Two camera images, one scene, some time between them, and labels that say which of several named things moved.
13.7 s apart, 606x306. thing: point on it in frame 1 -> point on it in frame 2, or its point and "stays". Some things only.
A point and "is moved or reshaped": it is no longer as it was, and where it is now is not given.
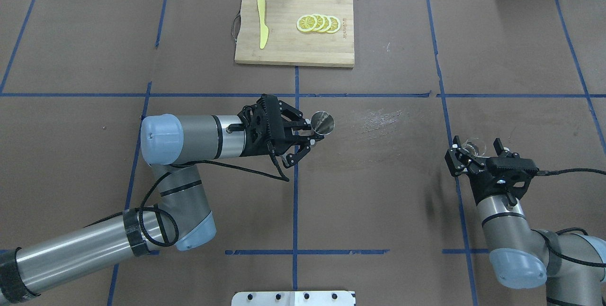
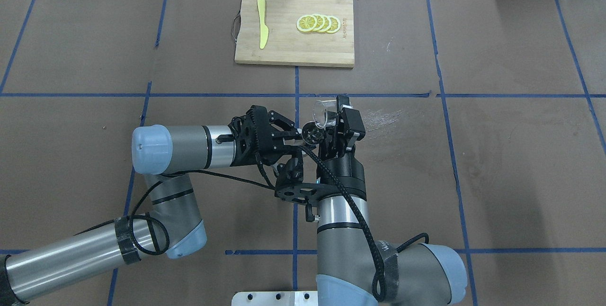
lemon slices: x=319 y=22 stays
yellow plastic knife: x=264 y=30 stays
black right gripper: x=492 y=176 -> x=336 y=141
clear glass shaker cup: x=475 y=146 -> x=325 y=113
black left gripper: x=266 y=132 -> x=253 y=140
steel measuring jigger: x=322 y=122 is moved or reshaped
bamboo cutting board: x=286 y=44 stays
